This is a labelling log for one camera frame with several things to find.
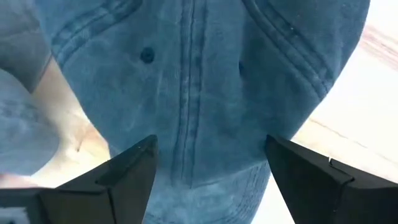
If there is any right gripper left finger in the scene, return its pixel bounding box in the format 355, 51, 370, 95
0, 134, 159, 224

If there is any blue denim baseball cap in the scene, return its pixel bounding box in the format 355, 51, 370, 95
34, 0, 371, 224
0, 0, 52, 93

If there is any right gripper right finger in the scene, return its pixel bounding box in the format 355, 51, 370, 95
265, 134, 398, 224

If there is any grey denim baseball cap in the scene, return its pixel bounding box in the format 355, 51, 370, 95
0, 68, 60, 177

